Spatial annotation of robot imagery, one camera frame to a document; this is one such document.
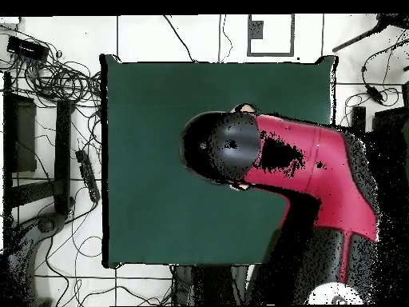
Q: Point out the black network switch box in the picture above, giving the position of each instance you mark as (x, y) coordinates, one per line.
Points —
(27, 48)

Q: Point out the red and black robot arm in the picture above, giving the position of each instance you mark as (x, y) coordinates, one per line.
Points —
(319, 153)

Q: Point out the dark grey small box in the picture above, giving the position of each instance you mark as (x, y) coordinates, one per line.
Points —
(256, 29)

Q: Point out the grey chair base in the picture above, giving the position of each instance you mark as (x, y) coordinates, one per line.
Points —
(48, 224)

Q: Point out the tan terry towel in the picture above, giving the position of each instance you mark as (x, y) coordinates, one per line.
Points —
(246, 109)

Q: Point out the black power strip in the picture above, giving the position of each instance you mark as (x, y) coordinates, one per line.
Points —
(88, 174)

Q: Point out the grey square floor frame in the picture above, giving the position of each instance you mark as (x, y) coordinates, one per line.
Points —
(271, 54)

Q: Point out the dark green table cloth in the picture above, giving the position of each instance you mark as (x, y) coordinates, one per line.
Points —
(134, 89)

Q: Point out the black power adapter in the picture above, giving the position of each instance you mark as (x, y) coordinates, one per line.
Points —
(374, 94)

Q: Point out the black rod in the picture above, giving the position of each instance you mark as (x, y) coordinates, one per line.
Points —
(358, 39)

